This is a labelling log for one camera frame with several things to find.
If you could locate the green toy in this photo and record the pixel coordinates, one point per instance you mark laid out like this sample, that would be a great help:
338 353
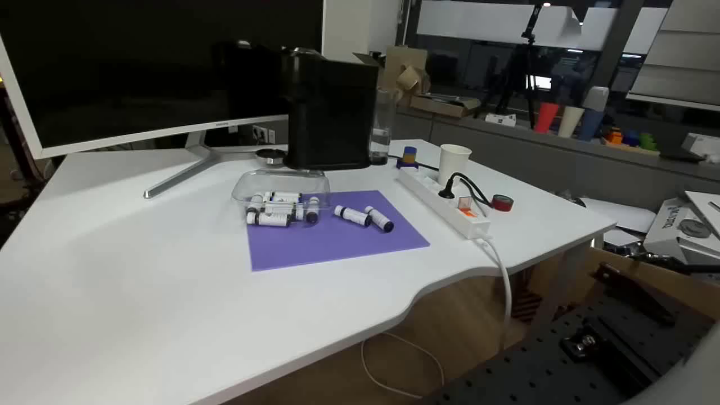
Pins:
648 141

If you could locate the purple paper mat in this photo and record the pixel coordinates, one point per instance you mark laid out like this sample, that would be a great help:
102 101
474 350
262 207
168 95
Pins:
328 239

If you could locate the clear plastic container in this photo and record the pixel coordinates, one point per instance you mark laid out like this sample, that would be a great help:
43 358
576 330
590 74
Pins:
259 182

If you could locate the black perforated breadboard plate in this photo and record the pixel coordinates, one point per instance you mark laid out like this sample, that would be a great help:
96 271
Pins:
553 367

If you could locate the orange toy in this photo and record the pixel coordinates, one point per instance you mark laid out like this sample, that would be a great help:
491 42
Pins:
614 136

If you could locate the white paper cup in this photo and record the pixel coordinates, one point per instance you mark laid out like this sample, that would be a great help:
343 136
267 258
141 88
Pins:
453 161

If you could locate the flat brown cardboard box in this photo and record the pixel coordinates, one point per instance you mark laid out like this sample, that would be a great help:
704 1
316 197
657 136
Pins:
667 281

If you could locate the small white bottle black cap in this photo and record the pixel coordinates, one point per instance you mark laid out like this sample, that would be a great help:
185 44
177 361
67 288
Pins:
282 197
378 219
310 210
270 219
351 214
259 203

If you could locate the white paper sheet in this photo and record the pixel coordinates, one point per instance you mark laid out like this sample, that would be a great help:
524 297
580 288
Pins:
619 214

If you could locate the white window blind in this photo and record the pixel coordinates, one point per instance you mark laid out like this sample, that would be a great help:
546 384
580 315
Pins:
687 52

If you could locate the cream plastic cup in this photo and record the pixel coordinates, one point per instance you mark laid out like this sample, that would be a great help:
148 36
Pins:
570 122

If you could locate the red plastic cup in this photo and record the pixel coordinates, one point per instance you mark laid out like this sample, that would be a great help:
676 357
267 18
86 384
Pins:
546 117

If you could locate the colourful stacked toy blocks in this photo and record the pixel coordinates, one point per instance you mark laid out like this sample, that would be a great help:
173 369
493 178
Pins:
410 153

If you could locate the white framed computer monitor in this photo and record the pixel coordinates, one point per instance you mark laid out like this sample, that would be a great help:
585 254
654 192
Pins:
148 74

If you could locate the white power strip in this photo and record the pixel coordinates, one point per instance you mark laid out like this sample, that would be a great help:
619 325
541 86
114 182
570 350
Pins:
441 206

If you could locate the blue plastic cup stack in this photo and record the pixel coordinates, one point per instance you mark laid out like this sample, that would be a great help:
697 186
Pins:
592 113

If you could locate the black camera tripod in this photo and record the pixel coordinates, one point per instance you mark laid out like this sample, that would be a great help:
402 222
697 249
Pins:
522 69

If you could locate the clear coffee machine water tank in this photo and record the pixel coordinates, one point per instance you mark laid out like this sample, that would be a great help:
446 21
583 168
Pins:
383 124

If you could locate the round metal drip tray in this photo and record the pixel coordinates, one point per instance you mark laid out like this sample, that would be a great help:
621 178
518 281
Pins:
270 155

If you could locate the printed paper stack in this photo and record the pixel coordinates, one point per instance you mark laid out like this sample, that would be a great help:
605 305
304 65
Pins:
687 227

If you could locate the blue toy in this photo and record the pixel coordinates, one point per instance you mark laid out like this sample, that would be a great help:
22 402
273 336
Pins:
632 138

